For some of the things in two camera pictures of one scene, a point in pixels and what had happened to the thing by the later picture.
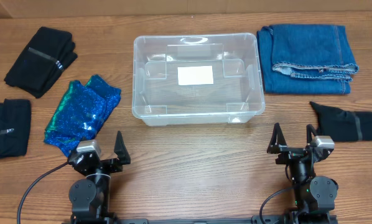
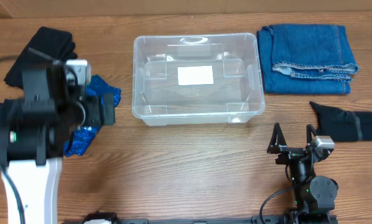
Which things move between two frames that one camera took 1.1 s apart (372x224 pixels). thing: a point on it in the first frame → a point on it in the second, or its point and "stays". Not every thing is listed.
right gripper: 290,152 stays
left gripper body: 104,162 → 108,109
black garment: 50,50 stays
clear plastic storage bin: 196,79 stays
